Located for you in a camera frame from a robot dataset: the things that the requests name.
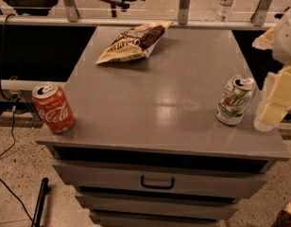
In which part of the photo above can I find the white green 7up can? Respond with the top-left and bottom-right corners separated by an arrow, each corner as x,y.
216,74 -> 256,126

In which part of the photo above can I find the metal glass railing frame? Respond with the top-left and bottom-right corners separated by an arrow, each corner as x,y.
0,0 -> 274,30

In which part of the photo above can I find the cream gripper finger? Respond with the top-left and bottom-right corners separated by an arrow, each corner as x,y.
253,65 -> 291,131

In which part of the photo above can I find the black floor stand leg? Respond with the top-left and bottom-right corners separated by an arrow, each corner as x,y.
31,178 -> 50,227

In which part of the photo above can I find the black drawer handle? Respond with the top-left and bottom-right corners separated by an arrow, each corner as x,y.
140,176 -> 175,190

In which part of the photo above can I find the brown chip bag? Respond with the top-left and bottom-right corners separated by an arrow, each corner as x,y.
96,21 -> 172,64

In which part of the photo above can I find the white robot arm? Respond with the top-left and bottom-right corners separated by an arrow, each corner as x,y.
252,8 -> 291,131

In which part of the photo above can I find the red Coca-Cola can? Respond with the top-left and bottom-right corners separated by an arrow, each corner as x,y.
32,84 -> 75,134

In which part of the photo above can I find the grey drawer cabinet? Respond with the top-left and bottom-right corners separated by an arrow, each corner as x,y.
38,26 -> 289,227

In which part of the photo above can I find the clear plastic water bottle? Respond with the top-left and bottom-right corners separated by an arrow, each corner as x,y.
215,0 -> 234,24

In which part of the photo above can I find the black cable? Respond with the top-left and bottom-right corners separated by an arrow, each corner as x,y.
0,13 -> 36,224

